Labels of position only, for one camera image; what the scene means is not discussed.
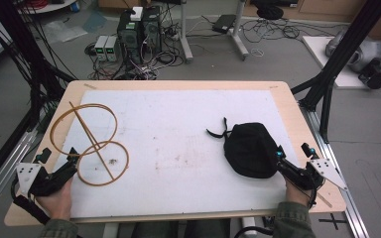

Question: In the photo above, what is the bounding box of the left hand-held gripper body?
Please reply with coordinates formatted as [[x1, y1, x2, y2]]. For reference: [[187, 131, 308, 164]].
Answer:
[[15, 147, 77, 198]]

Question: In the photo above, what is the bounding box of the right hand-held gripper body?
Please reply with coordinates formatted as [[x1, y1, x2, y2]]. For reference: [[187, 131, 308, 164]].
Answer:
[[279, 142, 349, 200]]

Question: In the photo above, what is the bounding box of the tan double hoop frame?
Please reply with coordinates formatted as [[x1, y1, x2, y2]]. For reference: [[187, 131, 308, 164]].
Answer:
[[49, 101, 131, 187]]

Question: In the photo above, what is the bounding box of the person's left hand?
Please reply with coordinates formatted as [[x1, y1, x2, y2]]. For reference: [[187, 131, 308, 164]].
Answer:
[[35, 178, 74, 222]]

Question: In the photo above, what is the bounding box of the person's right hand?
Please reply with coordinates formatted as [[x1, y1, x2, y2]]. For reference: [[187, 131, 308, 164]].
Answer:
[[283, 178, 313, 208]]

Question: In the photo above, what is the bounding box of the white table leg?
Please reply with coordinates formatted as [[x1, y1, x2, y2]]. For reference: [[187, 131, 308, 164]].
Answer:
[[240, 216, 258, 238], [101, 222, 121, 238]]

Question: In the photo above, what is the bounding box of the white table mat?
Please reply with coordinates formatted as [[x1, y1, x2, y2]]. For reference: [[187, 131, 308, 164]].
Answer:
[[53, 89, 302, 219]]

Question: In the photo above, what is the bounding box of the white platform board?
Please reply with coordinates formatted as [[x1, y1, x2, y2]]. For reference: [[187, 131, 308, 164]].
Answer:
[[302, 35, 381, 90]]

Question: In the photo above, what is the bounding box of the grey power supply unit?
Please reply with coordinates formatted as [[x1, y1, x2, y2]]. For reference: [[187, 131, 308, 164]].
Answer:
[[94, 35, 109, 62], [104, 36, 119, 63]]

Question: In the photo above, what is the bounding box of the black device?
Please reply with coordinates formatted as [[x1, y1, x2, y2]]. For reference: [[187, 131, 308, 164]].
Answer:
[[357, 59, 381, 90]]

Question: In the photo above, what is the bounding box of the clear plastic sheet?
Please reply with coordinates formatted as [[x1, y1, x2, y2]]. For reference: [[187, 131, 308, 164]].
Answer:
[[42, 19, 89, 45]]

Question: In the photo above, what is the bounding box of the white desk leg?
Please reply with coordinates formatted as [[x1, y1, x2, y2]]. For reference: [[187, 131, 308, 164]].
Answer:
[[178, 0, 194, 64], [230, 0, 250, 61]]

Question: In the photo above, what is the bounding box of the grey robot shell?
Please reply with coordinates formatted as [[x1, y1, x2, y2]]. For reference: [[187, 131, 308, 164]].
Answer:
[[324, 29, 381, 74]]

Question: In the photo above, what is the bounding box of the black computer tower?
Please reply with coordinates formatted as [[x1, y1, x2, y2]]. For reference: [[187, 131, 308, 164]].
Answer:
[[141, 5, 163, 57], [116, 11, 144, 64]]

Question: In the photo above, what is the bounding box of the black stool base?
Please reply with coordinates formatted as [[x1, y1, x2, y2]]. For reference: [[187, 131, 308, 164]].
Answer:
[[255, 4, 285, 21]]

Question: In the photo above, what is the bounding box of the black flat box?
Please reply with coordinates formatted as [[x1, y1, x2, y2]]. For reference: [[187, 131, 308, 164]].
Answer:
[[211, 13, 238, 35]]

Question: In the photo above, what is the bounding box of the white round table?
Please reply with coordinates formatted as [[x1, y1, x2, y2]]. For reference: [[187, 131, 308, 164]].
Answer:
[[17, 0, 77, 15]]

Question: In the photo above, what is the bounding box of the white box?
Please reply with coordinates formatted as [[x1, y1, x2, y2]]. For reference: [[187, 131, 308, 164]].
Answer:
[[130, 6, 144, 22]]

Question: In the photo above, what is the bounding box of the black wrist strap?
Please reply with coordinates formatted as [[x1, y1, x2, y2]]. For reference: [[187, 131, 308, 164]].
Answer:
[[11, 193, 52, 226]]

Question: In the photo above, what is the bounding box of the aluminium rail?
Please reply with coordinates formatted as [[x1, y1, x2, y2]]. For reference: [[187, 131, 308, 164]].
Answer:
[[0, 129, 38, 220], [298, 106, 371, 238]]

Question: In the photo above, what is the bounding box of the black cable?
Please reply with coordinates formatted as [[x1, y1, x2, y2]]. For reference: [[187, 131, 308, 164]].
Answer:
[[233, 225, 276, 238]]

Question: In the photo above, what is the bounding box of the black metal frame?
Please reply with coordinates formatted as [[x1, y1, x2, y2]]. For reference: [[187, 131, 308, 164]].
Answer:
[[290, 0, 381, 144], [0, 0, 77, 194]]

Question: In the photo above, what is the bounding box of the tangle of computer cables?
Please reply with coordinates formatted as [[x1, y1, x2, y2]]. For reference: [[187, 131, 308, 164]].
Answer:
[[84, 31, 186, 81]]

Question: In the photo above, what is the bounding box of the tangle of black cables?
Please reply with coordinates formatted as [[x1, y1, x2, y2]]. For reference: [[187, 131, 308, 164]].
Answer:
[[240, 17, 336, 45]]

